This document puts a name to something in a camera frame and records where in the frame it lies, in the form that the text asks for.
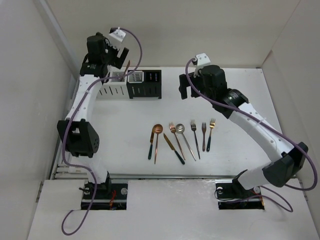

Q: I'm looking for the gold knife dark handle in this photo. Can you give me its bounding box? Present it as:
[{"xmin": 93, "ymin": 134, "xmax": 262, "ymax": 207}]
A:
[{"xmin": 163, "ymin": 133, "xmax": 186, "ymax": 165}]

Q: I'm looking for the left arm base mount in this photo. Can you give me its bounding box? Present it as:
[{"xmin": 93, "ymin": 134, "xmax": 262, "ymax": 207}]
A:
[{"xmin": 79, "ymin": 182, "xmax": 128, "ymax": 211}]

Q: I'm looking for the silver spoon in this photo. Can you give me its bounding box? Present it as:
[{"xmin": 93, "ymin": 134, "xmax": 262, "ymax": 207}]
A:
[{"xmin": 175, "ymin": 123, "xmax": 196, "ymax": 161}]

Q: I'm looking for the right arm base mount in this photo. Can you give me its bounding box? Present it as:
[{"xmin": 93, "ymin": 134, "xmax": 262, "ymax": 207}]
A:
[{"xmin": 214, "ymin": 182, "xmax": 265, "ymax": 210}]

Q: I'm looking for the copper small fork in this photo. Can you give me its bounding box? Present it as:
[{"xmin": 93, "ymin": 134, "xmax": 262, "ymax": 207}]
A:
[{"xmin": 201, "ymin": 122, "xmax": 207, "ymax": 152}]

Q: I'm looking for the rose gold knife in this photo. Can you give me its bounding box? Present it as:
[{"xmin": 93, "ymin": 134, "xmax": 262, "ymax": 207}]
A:
[{"xmin": 122, "ymin": 60, "xmax": 131, "ymax": 81}]

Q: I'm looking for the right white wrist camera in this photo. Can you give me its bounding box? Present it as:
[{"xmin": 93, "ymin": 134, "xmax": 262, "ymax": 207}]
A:
[{"xmin": 192, "ymin": 53, "xmax": 211, "ymax": 68}]

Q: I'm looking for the rose gold fork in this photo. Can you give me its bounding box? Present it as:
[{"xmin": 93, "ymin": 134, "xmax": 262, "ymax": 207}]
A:
[{"xmin": 169, "ymin": 122, "xmax": 186, "ymax": 160}]

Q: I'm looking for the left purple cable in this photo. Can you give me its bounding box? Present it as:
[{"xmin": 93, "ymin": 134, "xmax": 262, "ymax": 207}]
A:
[{"xmin": 61, "ymin": 26, "xmax": 143, "ymax": 236}]

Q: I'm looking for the gold fork green handle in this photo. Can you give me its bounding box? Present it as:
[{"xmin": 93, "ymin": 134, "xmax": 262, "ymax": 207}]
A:
[{"xmin": 206, "ymin": 118, "xmax": 216, "ymax": 152}]

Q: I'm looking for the white utensil caddy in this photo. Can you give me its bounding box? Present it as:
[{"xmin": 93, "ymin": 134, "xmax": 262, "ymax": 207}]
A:
[{"xmin": 97, "ymin": 70, "xmax": 129, "ymax": 100}]

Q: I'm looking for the black utensil caddy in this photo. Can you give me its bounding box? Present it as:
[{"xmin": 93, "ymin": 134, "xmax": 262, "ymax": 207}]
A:
[{"xmin": 126, "ymin": 69, "xmax": 162, "ymax": 99}]

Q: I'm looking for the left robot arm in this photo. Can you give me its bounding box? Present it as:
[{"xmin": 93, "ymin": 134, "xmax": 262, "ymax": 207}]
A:
[{"xmin": 57, "ymin": 28, "xmax": 129, "ymax": 199}]

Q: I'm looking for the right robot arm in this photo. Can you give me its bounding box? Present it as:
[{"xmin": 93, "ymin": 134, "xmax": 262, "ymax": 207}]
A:
[{"xmin": 179, "ymin": 65, "xmax": 309, "ymax": 197}]

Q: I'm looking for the silver fork black handle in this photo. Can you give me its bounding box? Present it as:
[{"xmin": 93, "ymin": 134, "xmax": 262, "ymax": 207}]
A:
[{"xmin": 190, "ymin": 119, "xmax": 201, "ymax": 159}]

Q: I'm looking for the gold knife green handle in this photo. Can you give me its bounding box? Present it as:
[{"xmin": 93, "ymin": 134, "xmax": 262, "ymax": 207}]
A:
[{"xmin": 147, "ymin": 130, "xmax": 155, "ymax": 160}]

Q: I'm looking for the copper spoon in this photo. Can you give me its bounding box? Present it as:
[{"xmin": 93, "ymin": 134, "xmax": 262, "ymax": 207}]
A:
[{"xmin": 153, "ymin": 123, "xmax": 163, "ymax": 164}]

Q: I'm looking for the aluminium frame left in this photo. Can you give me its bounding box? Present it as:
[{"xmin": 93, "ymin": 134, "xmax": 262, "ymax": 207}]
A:
[{"xmin": 48, "ymin": 74, "xmax": 78, "ymax": 180}]

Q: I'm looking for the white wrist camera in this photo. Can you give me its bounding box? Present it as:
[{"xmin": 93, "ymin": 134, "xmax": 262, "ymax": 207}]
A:
[
  {"xmin": 192, "ymin": 53, "xmax": 211, "ymax": 68},
  {"xmin": 108, "ymin": 27, "xmax": 126, "ymax": 45}
]

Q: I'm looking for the aluminium rail front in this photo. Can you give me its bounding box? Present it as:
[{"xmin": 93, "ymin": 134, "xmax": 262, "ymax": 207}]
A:
[{"xmin": 109, "ymin": 173, "xmax": 235, "ymax": 180}]

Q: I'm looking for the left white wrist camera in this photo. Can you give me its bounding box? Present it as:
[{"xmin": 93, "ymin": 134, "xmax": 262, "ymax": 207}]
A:
[{"xmin": 108, "ymin": 27, "xmax": 126, "ymax": 45}]

